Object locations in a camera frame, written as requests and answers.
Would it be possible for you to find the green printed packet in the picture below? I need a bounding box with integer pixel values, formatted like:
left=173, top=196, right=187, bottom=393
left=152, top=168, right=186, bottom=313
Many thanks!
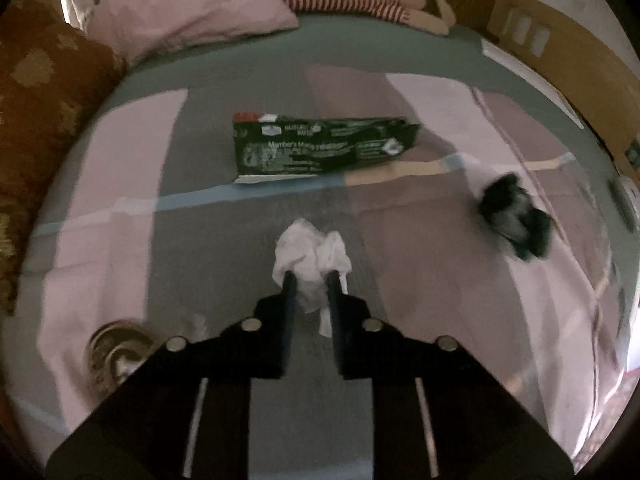
left=232, top=112, right=421, bottom=186

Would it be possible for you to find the black crumpled wrapper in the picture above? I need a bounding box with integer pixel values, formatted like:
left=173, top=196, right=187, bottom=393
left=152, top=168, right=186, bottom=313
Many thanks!
left=477, top=172, right=554, bottom=261

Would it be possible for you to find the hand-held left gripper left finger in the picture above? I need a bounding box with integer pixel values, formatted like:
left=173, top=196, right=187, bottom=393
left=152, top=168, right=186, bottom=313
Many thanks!
left=47, top=271, right=298, bottom=480

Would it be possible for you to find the white electronic device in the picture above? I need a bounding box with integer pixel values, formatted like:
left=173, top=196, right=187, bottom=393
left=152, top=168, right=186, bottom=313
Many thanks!
left=609, top=175, right=640, bottom=232

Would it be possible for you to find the pink pillow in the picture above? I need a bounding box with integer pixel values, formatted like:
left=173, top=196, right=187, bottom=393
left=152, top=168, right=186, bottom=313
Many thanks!
left=87, top=0, right=300, bottom=64

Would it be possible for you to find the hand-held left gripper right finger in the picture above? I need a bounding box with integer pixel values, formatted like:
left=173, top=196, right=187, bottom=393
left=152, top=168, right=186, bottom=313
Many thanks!
left=326, top=270, right=574, bottom=480

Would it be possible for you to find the white tissue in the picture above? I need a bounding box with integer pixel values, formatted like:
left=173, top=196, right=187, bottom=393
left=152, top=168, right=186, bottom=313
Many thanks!
left=271, top=218, right=352, bottom=339

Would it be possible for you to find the white paper sheet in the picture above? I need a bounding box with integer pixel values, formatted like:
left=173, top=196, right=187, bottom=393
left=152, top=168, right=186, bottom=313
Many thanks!
left=481, top=38, right=585, bottom=130

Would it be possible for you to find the white wall switch plate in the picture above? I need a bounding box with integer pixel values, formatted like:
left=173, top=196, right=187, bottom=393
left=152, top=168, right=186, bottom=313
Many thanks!
left=509, top=10, right=532, bottom=44
left=529, top=25, right=552, bottom=57

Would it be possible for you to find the brown floral pillow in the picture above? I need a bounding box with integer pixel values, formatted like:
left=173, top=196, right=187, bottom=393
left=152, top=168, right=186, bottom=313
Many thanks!
left=0, top=0, right=127, bottom=317

